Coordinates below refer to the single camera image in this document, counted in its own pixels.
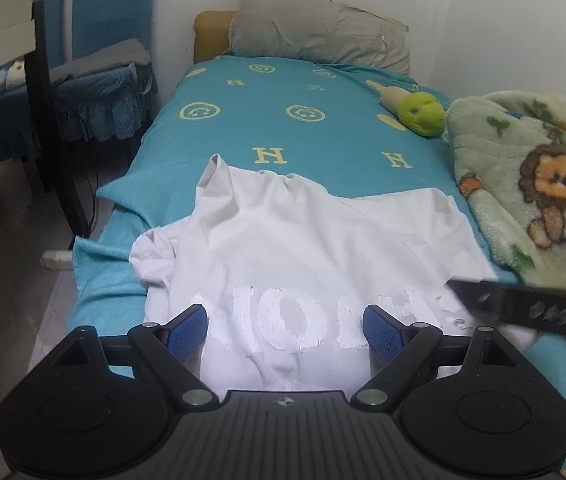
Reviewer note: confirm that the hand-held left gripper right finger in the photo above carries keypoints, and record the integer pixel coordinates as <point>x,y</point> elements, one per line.
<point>382,331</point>

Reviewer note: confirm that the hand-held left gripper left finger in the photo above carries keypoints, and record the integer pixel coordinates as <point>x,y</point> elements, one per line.
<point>188,331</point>

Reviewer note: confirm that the white t-shirt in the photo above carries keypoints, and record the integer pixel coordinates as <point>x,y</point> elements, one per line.
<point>288,240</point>

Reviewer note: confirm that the green lion printed blanket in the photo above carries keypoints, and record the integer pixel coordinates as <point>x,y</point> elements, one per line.
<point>513,170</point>

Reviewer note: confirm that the white power strip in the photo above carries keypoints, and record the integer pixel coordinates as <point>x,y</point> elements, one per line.
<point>57,260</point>

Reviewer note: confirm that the teal printed bed sheet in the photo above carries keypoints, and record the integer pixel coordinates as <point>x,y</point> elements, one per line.
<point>263,125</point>

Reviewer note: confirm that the green plush toy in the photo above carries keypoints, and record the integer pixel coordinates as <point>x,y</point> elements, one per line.
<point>420,112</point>

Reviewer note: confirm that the grey cloth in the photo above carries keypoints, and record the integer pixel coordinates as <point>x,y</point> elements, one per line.
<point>98,60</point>

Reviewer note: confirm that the brown headboard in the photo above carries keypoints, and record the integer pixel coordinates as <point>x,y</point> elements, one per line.
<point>210,35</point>

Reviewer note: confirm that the grey pillow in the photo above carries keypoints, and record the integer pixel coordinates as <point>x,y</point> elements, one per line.
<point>313,30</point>

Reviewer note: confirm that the small white plush toy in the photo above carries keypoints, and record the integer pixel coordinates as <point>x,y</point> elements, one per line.
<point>5,76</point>

